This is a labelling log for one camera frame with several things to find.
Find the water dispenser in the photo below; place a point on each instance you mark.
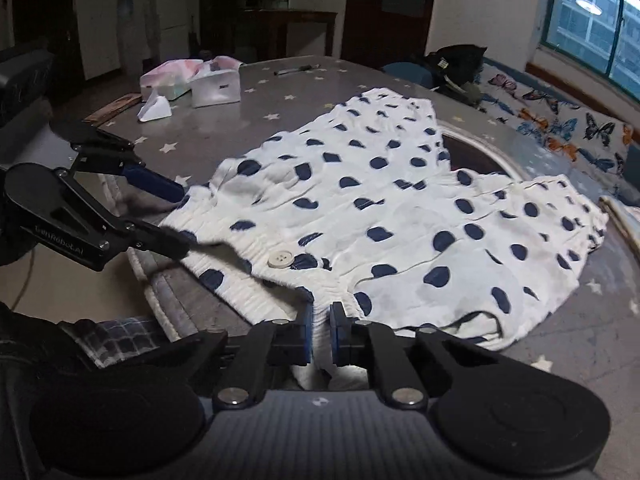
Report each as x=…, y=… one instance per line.
x=127, y=39

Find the dark wooden door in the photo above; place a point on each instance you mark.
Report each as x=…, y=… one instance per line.
x=380, y=32

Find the white folded paper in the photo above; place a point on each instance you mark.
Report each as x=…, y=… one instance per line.
x=156, y=107

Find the white refrigerator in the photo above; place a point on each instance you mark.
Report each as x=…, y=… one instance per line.
x=172, y=24

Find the round induction cooker in table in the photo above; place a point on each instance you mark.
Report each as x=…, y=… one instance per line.
x=492, y=149

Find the folded striped blanket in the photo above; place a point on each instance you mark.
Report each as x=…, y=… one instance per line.
x=626, y=219

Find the blue sofa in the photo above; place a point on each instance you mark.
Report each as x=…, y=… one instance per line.
x=626, y=188

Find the butterfly print cushion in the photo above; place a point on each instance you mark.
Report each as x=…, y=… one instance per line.
x=591, y=141

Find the dark wooden side table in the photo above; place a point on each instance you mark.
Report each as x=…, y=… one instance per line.
x=287, y=33

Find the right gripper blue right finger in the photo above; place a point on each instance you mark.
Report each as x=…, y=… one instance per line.
x=374, y=347

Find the pink white tissue box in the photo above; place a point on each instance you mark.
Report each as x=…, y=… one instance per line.
x=171, y=79

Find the pen on table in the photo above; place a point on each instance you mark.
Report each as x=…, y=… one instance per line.
x=295, y=70

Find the green framed window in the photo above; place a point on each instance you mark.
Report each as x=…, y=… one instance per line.
x=602, y=35

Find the white navy polka dot garment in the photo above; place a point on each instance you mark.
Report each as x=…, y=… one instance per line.
x=361, y=207

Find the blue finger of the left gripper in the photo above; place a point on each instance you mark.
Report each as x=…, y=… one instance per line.
x=125, y=233
x=99, y=152

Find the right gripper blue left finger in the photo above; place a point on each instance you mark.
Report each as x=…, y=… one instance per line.
x=265, y=352

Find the black bag on sofa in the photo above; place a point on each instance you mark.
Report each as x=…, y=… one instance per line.
x=454, y=71

